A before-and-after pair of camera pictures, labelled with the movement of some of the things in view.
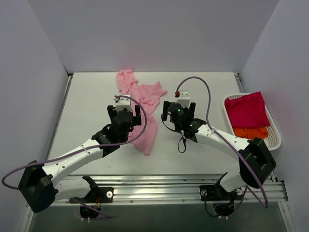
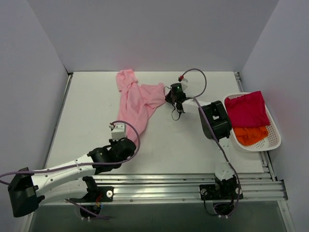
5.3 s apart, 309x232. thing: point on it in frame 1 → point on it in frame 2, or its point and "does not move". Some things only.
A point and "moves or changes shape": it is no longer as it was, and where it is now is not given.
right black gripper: (165, 110) → (170, 96)
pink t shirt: (148, 97) moves or changes shape
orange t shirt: (251, 133) does not move
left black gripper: (137, 117) → (129, 147)
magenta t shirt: (249, 111) does not move
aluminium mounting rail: (171, 189) does not move
